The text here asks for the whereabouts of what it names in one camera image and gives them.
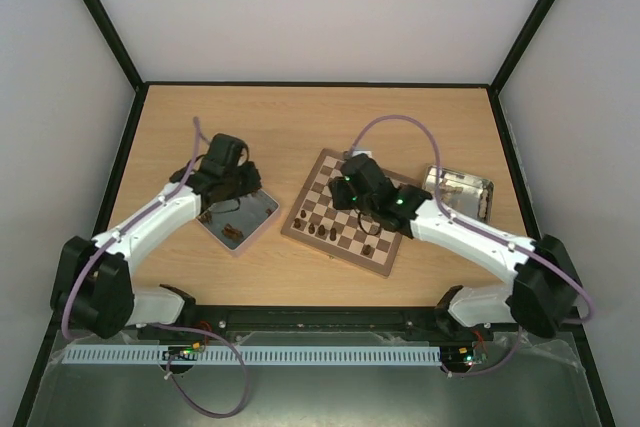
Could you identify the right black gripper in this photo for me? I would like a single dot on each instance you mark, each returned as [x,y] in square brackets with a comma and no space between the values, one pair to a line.
[338,192]

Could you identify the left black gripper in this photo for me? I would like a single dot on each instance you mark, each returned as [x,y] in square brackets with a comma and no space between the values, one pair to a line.
[255,180]

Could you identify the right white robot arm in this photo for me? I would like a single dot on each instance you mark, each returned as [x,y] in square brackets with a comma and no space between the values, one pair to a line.
[538,281]

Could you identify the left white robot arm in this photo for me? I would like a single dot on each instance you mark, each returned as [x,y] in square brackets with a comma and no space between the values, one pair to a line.
[93,285]

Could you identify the pile of dark chess pieces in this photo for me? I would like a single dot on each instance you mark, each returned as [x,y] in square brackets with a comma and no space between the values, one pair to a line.
[227,230]

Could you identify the wooden chess board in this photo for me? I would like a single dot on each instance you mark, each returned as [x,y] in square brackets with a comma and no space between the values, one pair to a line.
[354,231]

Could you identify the pink tin tray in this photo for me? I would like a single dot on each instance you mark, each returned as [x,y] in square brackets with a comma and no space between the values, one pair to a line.
[253,214]

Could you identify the gold tin tray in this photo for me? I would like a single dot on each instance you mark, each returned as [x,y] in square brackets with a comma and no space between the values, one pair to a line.
[465,192]

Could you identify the black frame rail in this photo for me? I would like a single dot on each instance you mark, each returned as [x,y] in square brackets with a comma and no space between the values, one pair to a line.
[431,324]

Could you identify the light blue cable duct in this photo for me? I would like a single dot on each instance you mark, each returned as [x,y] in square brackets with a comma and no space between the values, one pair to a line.
[253,355]

